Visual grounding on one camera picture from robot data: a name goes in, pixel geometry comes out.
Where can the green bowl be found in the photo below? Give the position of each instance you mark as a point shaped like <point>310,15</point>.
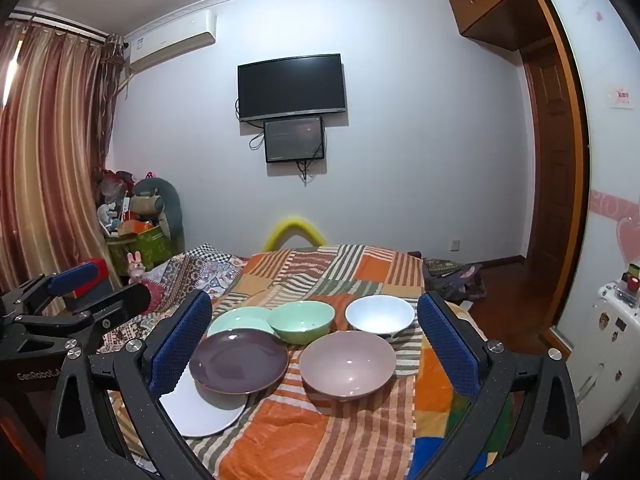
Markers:
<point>300,322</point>

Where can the grey plush toy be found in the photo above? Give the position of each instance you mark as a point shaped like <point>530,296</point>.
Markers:
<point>170,205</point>

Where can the mint green plate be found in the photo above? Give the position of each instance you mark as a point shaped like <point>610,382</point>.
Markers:
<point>235,319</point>

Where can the white wall socket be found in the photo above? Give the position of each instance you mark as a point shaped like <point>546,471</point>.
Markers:
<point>454,245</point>

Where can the green box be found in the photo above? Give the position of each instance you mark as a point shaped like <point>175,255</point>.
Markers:
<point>150,247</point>

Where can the red wall sticker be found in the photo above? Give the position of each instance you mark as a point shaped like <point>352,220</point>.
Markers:
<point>620,98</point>

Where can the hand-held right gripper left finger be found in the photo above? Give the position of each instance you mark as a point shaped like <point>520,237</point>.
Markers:
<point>180,345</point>

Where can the black curtain rail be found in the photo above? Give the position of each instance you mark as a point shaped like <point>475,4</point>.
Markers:
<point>60,24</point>

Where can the orange striped blanket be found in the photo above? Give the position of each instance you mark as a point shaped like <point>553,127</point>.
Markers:
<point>340,435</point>

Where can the small red container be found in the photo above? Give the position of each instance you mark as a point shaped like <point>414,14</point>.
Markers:
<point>634,284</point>

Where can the large black wall television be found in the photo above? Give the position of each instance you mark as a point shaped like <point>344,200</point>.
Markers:
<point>292,87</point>

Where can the white plate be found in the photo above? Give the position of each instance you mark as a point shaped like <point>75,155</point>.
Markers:
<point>200,415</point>

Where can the dark cloth bag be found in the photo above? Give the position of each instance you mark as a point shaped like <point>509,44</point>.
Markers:
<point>450,280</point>

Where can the pink bunny toy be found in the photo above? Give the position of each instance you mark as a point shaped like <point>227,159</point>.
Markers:
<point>135,265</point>

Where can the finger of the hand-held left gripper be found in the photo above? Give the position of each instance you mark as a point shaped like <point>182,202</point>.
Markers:
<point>120,305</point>
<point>75,276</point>

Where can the wooden overhead cabinet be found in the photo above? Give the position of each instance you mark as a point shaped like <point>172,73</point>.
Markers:
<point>490,5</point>

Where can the small black wall monitor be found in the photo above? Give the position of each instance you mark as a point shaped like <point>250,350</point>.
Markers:
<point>295,139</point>

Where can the wooden door frame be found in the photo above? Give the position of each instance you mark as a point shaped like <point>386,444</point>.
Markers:
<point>581,150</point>

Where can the pink bowl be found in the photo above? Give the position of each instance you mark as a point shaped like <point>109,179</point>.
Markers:
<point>345,365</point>

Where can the white air conditioner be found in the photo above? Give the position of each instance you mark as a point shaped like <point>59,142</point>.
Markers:
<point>170,40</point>

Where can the white bowl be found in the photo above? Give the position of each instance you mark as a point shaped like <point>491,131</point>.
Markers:
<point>377,315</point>

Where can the white mini fridge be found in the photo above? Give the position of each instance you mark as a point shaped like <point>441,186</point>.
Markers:
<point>605,360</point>

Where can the wooden door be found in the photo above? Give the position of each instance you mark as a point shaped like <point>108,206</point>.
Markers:
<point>550,185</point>

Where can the white wardrobe door pink hearts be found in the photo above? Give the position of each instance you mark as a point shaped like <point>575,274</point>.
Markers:
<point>600,160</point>

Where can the purple plate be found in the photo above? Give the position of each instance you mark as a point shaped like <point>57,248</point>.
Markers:
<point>235,360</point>

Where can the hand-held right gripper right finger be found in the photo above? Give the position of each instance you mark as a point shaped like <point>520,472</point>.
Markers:
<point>450,345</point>

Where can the pile of toys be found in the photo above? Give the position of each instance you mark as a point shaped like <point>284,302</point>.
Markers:
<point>112,205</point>

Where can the patchwork quilt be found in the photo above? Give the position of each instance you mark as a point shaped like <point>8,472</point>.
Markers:
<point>200,270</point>

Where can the striped curtain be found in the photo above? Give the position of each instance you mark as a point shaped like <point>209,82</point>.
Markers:
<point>45,160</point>

